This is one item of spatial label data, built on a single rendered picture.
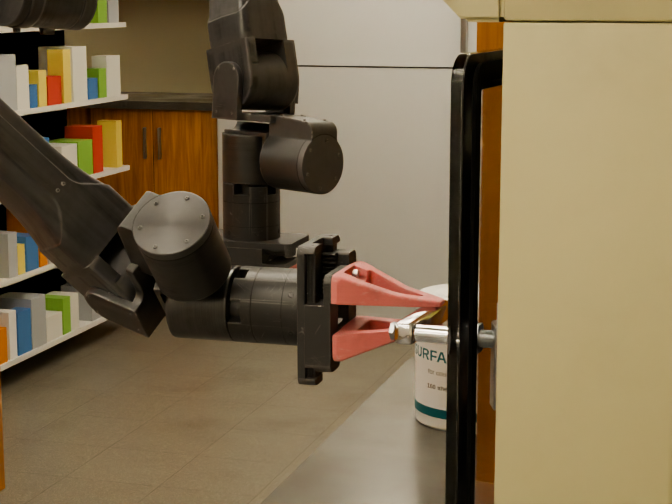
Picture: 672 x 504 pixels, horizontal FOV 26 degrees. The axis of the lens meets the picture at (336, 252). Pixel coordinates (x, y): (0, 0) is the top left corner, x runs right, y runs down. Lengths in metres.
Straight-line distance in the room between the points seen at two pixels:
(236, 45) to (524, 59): 0.56
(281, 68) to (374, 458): 0.43
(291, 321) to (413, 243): 4.97
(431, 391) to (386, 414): 0.09
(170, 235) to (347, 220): 5.07
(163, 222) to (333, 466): 0.57
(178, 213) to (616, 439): 0.34
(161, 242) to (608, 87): 0.33
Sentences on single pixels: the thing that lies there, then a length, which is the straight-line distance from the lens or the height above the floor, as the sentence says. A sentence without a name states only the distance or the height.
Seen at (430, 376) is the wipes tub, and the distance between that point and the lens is 1.66.
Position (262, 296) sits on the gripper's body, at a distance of 1.06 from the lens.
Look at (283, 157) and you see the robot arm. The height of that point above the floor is 1.28.
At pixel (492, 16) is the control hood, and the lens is 0.90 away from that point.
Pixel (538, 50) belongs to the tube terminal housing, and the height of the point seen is 1.39.
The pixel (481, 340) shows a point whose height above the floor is 1.20.
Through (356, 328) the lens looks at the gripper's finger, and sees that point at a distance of 1.05.
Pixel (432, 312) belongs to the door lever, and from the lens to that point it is 1.03.
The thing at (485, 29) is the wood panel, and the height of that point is 1.40.
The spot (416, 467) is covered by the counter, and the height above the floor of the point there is 0.94.
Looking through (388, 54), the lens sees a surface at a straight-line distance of 5.96.
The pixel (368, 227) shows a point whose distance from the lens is 6.06.
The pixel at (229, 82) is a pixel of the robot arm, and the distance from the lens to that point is 1.41.
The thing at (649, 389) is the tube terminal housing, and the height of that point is 1.19.
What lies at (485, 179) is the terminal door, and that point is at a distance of 0.98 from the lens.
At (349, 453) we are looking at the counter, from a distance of 1.58.
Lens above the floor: 1.43
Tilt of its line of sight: 10 degrees down
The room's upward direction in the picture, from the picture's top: straight up
